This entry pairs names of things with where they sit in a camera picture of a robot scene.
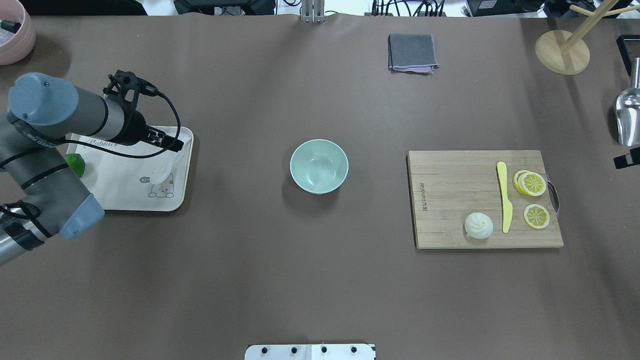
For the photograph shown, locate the metal scoop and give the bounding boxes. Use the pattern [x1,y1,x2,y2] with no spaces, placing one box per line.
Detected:
[615,57,640,147]

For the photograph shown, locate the stacked lemon slices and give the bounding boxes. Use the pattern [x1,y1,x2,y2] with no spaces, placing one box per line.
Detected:
[512,170,547,197]

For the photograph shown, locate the aluminium frame post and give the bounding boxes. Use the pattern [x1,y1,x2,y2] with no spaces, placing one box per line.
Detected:
[300,0,325,24]

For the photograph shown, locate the grey folded cloth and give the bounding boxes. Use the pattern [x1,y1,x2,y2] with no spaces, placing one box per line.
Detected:
[387,33,440,75]

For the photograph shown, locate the bamboo cutting board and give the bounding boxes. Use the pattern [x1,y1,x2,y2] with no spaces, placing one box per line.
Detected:
[407,150,563,249]

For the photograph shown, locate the cream rabbit tray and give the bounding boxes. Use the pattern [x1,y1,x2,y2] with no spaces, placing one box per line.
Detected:
[66,126,194,212]

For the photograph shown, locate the wooden mug tree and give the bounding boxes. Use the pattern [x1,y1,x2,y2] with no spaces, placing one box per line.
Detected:
[534,0,640,76]

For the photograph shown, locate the white steamed bun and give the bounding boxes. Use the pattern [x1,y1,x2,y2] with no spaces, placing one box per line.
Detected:
[463,212,494,240]

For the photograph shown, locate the light green ceramic bowl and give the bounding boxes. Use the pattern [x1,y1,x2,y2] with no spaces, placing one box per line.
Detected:
[289,138,350,195]

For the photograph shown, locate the pink bowl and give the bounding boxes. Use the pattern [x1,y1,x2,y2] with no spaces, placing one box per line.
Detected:
[0,0,37,66]

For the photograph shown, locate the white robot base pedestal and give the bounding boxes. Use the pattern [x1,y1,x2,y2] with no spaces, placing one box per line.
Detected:
[244,342,377,360]

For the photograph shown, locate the white ceramic spoon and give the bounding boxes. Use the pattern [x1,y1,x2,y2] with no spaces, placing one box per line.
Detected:
[150,151,182,185]

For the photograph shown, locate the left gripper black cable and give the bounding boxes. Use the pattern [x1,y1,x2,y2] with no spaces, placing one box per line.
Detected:
[65,87,183,160]

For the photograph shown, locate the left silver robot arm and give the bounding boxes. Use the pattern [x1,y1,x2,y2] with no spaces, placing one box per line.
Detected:
[0,70,185,265]

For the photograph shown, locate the green lime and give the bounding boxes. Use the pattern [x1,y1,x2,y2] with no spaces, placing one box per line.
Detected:
[63,153,86,178]

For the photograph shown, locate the single lemon slice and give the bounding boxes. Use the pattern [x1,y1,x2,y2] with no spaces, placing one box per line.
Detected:
[523,203,550,230]

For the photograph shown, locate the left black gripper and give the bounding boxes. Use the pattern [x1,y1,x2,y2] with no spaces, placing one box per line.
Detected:
[103,70,185,153]

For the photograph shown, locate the yellow plastic knife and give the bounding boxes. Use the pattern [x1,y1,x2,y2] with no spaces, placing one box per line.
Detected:
[496,161,514,234]

